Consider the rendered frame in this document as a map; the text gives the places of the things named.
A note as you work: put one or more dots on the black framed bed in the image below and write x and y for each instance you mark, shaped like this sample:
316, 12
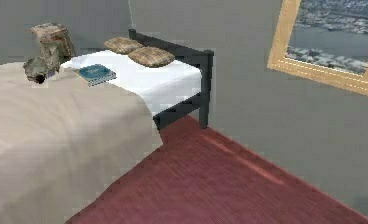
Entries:
178, 78

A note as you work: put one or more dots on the grey brown lumpy object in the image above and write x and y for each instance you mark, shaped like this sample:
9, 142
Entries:
48, 50

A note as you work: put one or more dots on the beige bed blanket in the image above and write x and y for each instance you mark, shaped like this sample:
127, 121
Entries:
58, 140

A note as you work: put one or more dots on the brown checked pillow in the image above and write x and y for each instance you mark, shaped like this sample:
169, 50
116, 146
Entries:
122, 45
151, 56

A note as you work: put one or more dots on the wooden framed window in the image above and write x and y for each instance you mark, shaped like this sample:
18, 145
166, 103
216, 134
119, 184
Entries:
332, 33

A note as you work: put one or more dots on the blue book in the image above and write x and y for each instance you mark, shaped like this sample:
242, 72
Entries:
95, 73

